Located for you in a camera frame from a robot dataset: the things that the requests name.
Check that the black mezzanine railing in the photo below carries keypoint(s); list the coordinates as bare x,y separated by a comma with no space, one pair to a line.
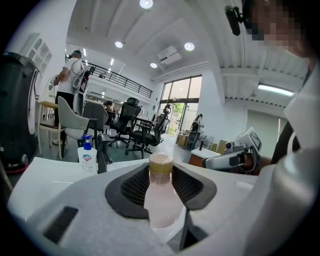
120,81

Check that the white shelf cabinet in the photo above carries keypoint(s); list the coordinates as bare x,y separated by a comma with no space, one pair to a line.
37,57

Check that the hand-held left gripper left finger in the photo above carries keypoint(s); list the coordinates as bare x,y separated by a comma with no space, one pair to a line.
87,212

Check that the white sink basin vanity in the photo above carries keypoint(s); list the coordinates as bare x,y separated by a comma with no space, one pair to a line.
50,180

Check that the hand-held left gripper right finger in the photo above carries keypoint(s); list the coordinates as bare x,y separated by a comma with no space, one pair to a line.
225,212

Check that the dark grey chair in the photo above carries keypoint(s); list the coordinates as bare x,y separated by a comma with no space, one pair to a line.
95,115

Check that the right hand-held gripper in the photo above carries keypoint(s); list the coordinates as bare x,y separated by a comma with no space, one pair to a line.
253,140

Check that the cardboard sheets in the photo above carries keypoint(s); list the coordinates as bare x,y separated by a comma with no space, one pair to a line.
217,147

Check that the grey fisheye camera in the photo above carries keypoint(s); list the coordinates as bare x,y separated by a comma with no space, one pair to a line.
233,146

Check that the brown wooden sink cabinet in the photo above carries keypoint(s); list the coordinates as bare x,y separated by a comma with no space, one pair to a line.
196,161

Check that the black office chair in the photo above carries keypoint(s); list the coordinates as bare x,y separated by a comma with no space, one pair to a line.
166,112
147,135
127,115

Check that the cardboard box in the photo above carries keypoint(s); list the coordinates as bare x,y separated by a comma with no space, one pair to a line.
182,140

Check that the cream wooden chair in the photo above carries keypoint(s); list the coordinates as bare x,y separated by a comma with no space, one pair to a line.
47,120

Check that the tall glass window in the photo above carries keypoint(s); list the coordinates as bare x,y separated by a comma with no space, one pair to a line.
180,100

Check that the small black faucet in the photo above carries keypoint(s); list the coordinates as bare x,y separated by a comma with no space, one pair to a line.
201,145

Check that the white ceiling air conditioner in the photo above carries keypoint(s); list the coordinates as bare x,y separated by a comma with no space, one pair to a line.
170,55

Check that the round ceiling light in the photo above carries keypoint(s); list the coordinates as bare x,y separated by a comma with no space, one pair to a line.
189,46
146,3
119,44
153,65

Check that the light grey chair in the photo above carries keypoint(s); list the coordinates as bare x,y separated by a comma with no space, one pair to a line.
72,120

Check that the black faucet with lever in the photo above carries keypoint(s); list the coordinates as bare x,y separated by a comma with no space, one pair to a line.
103,155

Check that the long tube light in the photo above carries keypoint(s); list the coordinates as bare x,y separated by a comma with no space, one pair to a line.
275,90

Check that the black head-worn camera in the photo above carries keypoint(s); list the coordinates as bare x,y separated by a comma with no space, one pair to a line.
233,20

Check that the person's head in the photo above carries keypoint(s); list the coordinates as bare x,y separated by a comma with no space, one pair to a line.
282,25

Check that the small white basin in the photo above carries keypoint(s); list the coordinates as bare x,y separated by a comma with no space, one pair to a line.
203,152

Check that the pink cup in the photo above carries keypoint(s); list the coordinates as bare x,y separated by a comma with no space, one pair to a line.
161,200

